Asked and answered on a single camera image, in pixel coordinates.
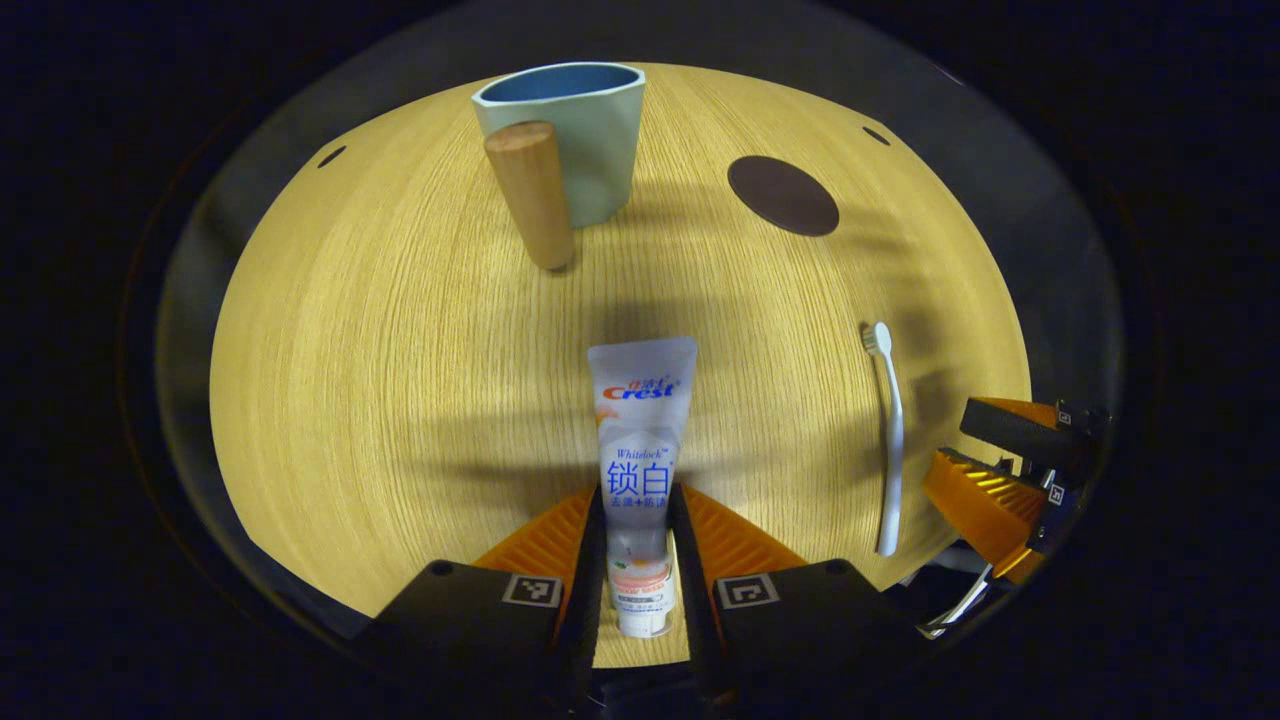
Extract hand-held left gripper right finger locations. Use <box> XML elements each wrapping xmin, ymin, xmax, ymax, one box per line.
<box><xmin>667</xmin><ymin>483</ymin><xmax>926</xmax><ymax>716</ymax></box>

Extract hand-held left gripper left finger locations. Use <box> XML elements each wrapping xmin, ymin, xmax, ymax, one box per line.
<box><xmin>365</xmin><ymin>485</ymin><xmax>608</xmax><ymax>720</ymax></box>

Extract white toothbrush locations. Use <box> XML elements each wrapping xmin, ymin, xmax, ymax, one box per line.
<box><xmin>862</xmin><ymin>321</ymin><xmax>906</xmax><ymax>558</ymax></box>

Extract white toothpaste tube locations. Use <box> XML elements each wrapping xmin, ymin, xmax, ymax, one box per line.
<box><xmin>587</xmin><ymin>337</ymin><xmax>699</xmax><ymax>639</ymax></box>

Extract dark brown round coaster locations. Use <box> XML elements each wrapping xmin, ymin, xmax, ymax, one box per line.
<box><xmin>727</xmin><ymin>155</ymin><xmax>841</xmax><ymax>238</ymax></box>

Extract light green cup wooden handle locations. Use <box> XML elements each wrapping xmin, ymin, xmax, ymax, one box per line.
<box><xmin>472</xmin><ymin>62</ymin><xmax>647</xmax><ymax>273</ymax></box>

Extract wooden desktop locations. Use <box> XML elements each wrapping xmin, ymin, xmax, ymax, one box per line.
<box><xmin>208</xmin><ymin>62</ymin><xmax>1033</xmax><ymax>669</ymax></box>

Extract white cable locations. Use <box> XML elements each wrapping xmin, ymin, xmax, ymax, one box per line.
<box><xmin>915</xmin><ymin>562</ymin><xmax>996</xmax><ymax>641</ymax></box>

